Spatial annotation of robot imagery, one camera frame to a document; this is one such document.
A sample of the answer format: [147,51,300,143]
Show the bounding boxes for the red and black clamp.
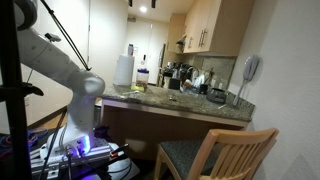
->
[109,143,130,158]

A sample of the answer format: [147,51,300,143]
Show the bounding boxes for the white paper towel roll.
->
[113,53,135,87]

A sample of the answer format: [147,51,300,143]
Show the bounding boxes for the white plastic spoon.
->
[121,90,141,98]

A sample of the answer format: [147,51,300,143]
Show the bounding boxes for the grey wall phone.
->
[232,54,261,108]

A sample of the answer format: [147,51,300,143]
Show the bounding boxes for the wooden chair with grey seat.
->
[153,127,280,180]

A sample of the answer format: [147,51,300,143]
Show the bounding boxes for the metal robot mounting platform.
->
[29,136,113,178]

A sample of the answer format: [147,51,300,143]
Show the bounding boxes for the wooden counter cabinet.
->
[99,98,251,162]

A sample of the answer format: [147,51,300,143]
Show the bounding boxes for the thin black rod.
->
[39,0,93,72]

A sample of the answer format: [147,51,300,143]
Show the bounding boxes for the blue cable bundle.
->
[0,128,48,158]

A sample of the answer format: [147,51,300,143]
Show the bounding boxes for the beige upper cabinets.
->
[166,0,256,58]

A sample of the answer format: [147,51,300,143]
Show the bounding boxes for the black coffee maker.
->
[161,61,183,91]

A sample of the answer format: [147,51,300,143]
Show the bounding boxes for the clear jar with blue lid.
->
[135,68,150,93]

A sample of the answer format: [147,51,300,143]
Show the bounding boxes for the yellow-green cup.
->
[130,85,145,93]

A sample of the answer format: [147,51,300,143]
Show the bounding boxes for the curved kitchen faucet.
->
[185,65,200,83]

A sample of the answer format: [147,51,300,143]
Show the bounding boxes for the black tripod pole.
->
[0,0,44,180]

